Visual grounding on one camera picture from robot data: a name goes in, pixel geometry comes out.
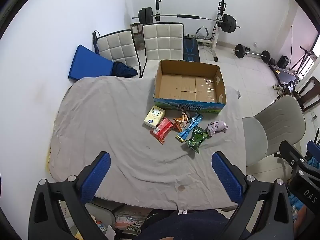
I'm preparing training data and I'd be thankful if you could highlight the white padded chair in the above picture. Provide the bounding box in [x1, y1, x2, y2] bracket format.
[140, 22, 185, 78]
[96, 29, 141, 78]

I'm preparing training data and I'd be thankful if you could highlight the black tripod stand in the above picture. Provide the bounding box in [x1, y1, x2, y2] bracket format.
[289, 25, 317, 72]

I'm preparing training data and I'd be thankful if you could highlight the cardboard box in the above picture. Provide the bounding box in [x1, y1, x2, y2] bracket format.
[153, 59, 227, 115]

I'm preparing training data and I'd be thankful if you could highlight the dark wooden chair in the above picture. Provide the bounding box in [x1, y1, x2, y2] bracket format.
[282, 76, 320, 113]

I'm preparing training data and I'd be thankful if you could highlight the blue folded mat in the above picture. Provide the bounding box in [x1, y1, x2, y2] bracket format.
[68, 45, 114, 82]

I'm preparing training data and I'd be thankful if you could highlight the beige office chair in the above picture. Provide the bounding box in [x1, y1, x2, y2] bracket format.
[242, 95, 307, 167]

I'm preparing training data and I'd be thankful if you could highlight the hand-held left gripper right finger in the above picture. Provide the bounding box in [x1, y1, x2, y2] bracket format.
[211, 151, 294, 240]

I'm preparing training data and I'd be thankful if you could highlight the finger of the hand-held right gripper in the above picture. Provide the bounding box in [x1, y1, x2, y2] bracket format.
[279, 141, 307, 170]
[307, 141, 320, 158]

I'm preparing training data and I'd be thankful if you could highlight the orange snack packet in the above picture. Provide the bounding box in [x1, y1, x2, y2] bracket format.
[173, 112, 192, 132]

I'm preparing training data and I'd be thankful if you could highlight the dark blue long bag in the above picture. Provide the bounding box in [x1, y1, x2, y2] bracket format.
[92, 30, 100, 55]

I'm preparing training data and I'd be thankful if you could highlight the person's dark clothing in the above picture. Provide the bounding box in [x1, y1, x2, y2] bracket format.
[140, 209, 250, 240]

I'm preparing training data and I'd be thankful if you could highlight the white yellow tissue pack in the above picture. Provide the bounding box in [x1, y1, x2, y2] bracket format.
[143, 106, 166, 128]

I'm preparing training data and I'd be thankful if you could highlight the black weight bench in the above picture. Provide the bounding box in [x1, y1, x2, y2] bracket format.
[183, 35, 201, 62]

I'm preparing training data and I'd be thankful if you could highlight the red snack packet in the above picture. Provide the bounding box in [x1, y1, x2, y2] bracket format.
[150, 117, 175, 145]

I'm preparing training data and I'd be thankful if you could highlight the dark blue jacket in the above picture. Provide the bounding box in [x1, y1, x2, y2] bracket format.
[112, 60, 138, 78]

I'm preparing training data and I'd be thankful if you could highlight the treadmill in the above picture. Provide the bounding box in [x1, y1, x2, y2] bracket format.
[269, 64, 300, 85]

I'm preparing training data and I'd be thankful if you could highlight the purple cloth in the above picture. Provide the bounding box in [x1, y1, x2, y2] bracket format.
[205, 121, 228, 137]

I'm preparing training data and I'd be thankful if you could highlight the black speaker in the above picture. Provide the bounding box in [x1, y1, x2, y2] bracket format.
[278, 55, 290, 69]

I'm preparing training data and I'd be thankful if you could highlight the green snack packet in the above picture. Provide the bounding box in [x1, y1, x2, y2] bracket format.
[184, 126, 209, 154]

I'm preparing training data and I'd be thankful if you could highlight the grey tablecloth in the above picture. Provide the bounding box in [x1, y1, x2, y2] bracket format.
[46, 76, 247, 212]

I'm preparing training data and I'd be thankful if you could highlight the window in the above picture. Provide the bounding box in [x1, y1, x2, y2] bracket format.
[299, 34, 320, 78]

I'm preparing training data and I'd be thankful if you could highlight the long barbell with black plates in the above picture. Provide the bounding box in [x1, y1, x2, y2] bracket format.
[132, 7, 241, 34]

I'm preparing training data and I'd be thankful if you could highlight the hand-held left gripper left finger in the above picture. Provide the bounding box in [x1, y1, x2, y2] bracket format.
[28, 151, 111, 240]

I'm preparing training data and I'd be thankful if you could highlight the person's right forearm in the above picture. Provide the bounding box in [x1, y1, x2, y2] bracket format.
[292, 205, 317, 238]

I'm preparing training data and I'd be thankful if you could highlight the long blue snack packet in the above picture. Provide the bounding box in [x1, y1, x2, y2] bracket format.
[175, 113, 203, 143]

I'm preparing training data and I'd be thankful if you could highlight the short barbell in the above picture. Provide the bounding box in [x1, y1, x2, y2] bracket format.
[234, 44, 271, 62]

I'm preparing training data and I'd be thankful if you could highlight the white barbell rack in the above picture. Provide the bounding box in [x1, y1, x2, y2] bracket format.
[154, 0, 227, 62]

